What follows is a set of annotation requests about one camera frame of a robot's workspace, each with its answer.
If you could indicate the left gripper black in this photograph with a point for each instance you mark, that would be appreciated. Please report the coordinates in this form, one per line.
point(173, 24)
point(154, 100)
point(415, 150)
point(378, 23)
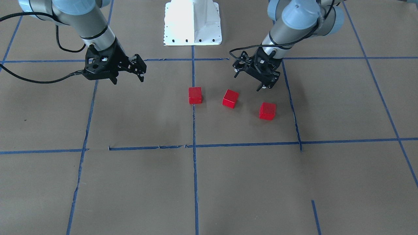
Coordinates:
point(242, 65)

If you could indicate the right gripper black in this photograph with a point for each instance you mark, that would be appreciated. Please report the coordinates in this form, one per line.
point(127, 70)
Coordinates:
point(120, 57)

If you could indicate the red block one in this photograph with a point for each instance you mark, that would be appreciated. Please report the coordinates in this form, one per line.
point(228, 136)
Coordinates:
point(195, 95)
point(267, 111)
point(230, 98)

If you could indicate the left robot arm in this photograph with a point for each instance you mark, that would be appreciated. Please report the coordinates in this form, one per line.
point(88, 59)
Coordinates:
point(294, 21)

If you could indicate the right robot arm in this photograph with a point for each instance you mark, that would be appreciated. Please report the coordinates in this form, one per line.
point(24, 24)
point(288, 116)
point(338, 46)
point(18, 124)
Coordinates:
point(84, 16)

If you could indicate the brown paper table cover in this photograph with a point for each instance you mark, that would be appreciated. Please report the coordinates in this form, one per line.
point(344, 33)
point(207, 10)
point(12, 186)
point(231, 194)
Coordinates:
point(339, 158)

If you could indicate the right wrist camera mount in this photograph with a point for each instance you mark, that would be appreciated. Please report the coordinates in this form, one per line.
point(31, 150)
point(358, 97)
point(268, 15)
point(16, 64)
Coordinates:
point(97, 64)

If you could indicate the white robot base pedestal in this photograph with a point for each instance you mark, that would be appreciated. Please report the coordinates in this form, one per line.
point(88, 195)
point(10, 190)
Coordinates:
point(192, 22)

